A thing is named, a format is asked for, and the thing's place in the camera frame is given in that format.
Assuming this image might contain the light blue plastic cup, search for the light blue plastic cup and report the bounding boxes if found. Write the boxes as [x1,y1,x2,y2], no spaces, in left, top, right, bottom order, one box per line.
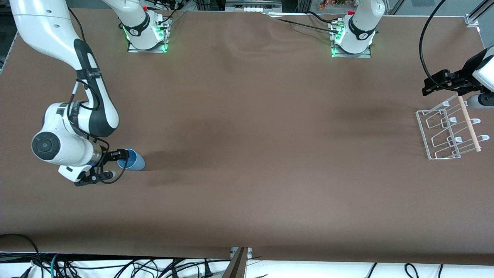
[117,149,146,172]

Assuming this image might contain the orange background clutter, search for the orange background clutter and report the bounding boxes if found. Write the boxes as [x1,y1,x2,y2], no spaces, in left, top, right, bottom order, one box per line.
[318,0,349,11]

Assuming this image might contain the aluminium profile beam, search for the aluminium profile beam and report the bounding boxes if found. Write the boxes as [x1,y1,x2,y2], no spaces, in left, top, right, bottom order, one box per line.
[222,247,250,278]

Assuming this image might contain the white power strip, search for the white power strip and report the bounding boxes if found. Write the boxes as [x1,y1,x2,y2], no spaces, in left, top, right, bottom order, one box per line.
[225,0,283,12]

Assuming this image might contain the white wire cup rack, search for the white wire cup rack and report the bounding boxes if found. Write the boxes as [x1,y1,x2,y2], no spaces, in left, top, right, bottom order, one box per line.
[415,90,491,160]

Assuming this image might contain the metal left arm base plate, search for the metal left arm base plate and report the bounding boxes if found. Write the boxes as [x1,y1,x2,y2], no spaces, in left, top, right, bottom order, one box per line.
[330,19,372,59]

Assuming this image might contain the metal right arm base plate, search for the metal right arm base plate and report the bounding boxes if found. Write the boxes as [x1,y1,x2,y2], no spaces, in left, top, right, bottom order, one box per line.
[127,15,171,54]

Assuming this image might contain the thick black floor cable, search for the thick black floor cable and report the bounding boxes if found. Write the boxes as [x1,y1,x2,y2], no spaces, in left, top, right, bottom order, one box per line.
[0,233,42,271]

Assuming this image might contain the short black table cable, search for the short black table cable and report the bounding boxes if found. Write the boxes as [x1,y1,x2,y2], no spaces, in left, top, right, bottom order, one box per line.
[306,11,337,24]

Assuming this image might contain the long black table cable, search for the long black table cable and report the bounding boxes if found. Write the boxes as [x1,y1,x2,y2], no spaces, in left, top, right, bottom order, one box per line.
[262,12,341,34]

